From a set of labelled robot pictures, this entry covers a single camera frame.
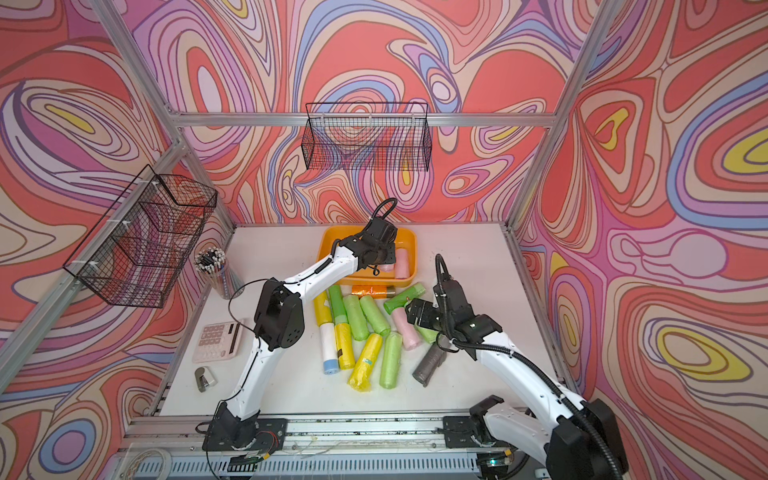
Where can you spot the green roll with label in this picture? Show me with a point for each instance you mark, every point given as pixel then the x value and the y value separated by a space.
pixel 401 299

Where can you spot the black wire basket left wall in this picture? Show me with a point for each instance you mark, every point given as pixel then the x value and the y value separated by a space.
pixel 138 255

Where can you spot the black wire basket wall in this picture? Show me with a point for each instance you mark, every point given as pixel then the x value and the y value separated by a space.
pixel 367 136
pixel 138 255

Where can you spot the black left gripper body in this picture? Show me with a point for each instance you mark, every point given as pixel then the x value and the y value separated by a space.
pixel 386 255

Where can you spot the pink calculator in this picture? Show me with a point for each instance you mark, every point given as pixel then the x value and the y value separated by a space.
pixel 218 342

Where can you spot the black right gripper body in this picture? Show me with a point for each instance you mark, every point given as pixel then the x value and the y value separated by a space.
pixel 431 318

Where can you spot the grey trash bag roll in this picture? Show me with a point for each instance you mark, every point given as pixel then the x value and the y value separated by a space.
pixel 429 363

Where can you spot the light green roll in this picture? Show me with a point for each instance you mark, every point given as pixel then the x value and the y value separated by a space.
pixel 428 335
pixel 374 316
pixel 356 318
pixel 391 359

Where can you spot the black wire basket back wall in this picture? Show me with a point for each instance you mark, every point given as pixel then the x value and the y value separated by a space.
pixel 367 136

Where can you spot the yellow trash bag roll upper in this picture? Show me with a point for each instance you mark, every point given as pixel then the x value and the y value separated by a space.
pixel 322 310

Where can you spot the white blue trash bag roll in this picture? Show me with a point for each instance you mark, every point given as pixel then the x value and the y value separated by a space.
pixel 328 350

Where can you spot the orange plastic storage box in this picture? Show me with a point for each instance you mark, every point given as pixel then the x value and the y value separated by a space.
pixel 372 275

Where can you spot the yellow trash bag roll lower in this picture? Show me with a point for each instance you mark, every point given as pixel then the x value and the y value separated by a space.
pixel 360 378

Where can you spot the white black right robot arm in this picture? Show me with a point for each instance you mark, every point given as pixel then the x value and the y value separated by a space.
pixel 572 437

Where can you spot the cup of pens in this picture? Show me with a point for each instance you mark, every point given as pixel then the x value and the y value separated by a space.
pixel 212 264

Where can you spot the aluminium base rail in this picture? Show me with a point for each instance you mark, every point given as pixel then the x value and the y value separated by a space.
pixel 315 443

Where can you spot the green yellow trash bag roll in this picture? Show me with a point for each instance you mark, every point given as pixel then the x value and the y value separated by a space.
pixel 344 345

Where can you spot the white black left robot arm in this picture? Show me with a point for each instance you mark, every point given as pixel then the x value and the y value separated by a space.
pixel 279 324

